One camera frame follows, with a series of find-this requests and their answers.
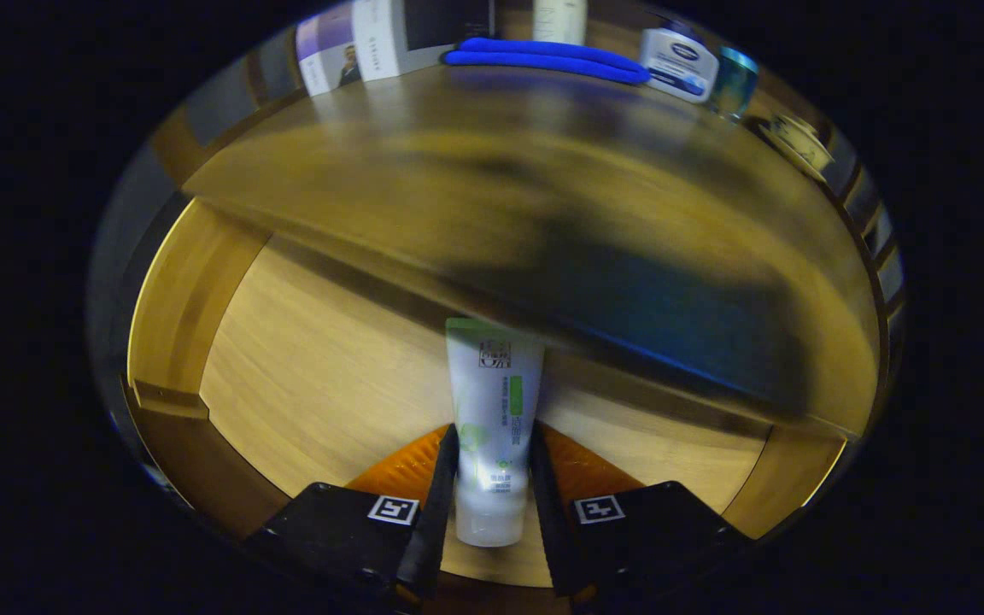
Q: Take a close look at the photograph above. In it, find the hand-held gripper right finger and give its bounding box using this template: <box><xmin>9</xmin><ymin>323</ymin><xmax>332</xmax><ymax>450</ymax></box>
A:
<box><xmin>529</xmin><ymin>421</ymin><xmax>753</xmax><ymax>612</ymax></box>

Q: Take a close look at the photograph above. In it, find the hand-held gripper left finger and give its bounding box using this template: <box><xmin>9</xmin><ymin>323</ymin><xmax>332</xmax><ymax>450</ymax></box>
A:
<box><xmin>243</xmin><ymin>423</ymin><xmax>461</xmax><ymax>612</ymax></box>

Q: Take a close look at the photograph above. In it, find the white cosmetic tube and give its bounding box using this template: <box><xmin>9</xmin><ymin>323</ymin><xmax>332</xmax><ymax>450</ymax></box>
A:
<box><xmin>445</xmin><ymin>318</ymin><xmax>546</xmax><ymax>548</ymax></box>

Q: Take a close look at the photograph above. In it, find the wooden drawer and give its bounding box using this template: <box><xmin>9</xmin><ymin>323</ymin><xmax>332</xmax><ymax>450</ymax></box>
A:
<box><xmin>120</xmin><ymin>198</ymin><xmax>850</xmax><ymax>590</ymax></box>

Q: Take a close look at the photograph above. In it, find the wooden countertop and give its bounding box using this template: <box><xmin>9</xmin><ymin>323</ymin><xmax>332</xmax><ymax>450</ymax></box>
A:
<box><xmin>183</xmin><ymin>64</ymin><xmax>882</xmax><ymax>436</ymax></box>

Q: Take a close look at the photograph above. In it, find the wooden cabinet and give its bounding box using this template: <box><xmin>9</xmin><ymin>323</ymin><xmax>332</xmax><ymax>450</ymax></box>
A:
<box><xmin>86</xmin><ymin>34</ymin><xmax>910</xmax><ymax>445</ymax></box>

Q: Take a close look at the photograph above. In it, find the ceramic lidded teacup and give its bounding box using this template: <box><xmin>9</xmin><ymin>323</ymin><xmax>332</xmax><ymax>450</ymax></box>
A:
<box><xmin>757</xmin><ymin>113</ymin><xmax>836</xmax><ymax>182</ymax></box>

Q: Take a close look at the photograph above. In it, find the blue folded cloth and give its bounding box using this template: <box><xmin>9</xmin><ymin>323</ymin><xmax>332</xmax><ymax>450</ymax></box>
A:
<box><xmin>443</xmin><ymin>37</ymin><xmax>653</xmax><ymax>85</ymax></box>

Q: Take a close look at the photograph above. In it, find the white bottle with blue cap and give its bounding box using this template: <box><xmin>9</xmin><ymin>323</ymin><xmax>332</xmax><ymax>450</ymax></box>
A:
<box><xmin>639</xmin><ymin>27</ymin><xmax>720</xmax><ymax>104</ymax></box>

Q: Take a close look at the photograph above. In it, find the teal slim bottle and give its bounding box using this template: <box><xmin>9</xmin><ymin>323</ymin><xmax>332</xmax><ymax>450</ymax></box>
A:
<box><xmin>710</xmin><ymin>47</ymin><xmax>759</xmax><ymax>120</ymax></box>

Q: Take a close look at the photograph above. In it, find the white book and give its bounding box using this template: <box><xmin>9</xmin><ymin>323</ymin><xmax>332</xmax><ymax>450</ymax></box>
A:
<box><xmin>354</xmin><ymin>0</ymin><xmax>493</xmax><ymax>82</ymax></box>

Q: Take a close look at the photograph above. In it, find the purple book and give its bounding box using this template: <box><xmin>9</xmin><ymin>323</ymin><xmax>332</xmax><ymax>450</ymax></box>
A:
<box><xmin>296</xmin><ymin>4</ymin><xmax>365</xmax><ymax>97</ymax></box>

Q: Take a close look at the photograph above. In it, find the white pump bottle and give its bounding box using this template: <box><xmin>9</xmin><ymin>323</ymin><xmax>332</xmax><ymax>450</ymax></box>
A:
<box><xmin>532</xmin><ymin>0</ymin><xmax>589</xmax><ymax>45</ymax></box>

